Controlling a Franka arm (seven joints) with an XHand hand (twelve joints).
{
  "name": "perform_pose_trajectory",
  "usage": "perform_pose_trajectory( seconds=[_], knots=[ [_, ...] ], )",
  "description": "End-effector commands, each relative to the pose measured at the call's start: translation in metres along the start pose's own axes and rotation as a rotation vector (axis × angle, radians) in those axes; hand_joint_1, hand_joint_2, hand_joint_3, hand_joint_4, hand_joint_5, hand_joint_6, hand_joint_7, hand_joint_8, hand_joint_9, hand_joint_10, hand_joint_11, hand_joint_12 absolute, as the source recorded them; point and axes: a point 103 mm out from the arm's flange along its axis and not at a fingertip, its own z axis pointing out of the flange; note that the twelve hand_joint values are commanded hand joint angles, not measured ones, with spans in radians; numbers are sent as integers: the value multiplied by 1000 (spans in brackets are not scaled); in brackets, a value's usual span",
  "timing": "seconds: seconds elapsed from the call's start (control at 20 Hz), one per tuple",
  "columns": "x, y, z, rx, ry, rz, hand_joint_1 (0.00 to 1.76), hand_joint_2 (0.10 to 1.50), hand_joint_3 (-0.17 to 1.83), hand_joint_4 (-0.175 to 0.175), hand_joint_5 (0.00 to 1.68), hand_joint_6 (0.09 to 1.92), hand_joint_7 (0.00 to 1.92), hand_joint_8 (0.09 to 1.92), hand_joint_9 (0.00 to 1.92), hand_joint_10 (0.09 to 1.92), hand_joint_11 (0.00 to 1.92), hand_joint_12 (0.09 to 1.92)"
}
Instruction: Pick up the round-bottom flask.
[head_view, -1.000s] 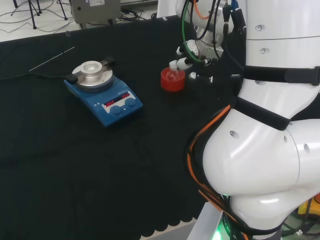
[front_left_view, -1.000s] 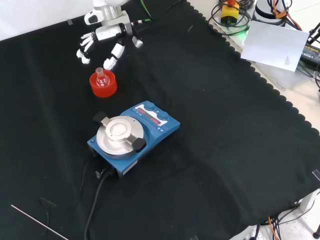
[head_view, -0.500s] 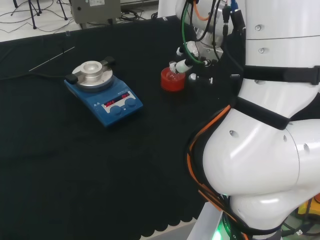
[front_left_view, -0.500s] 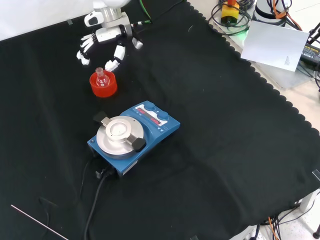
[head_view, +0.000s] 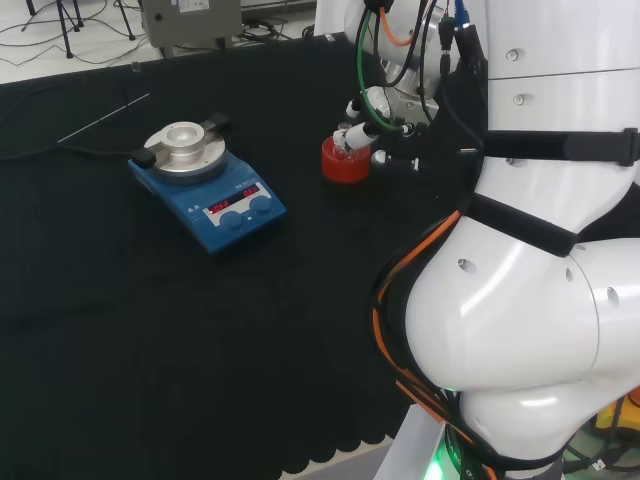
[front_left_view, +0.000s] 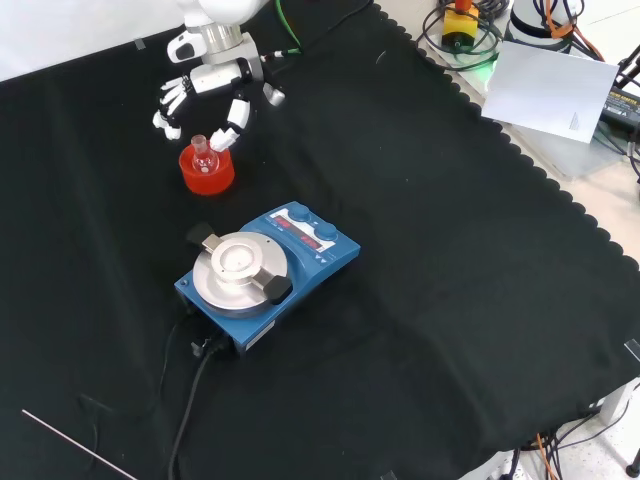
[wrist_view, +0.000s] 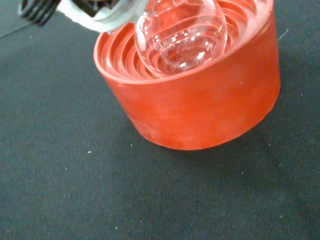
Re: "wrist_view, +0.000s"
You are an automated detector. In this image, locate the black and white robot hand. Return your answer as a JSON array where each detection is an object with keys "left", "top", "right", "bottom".
[{"left": 18, "top": 0, "right": 151, "bottom": 34}]

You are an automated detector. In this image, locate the black bench cloth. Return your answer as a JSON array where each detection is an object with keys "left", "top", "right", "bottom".
[{"left": 0, "top": 0, "right": 320, "bottom": 240}]

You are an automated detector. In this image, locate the red round flask ring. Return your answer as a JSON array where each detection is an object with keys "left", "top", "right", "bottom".
[{"left": 92, "top": 0, "right": 282, "bottom": 151}]

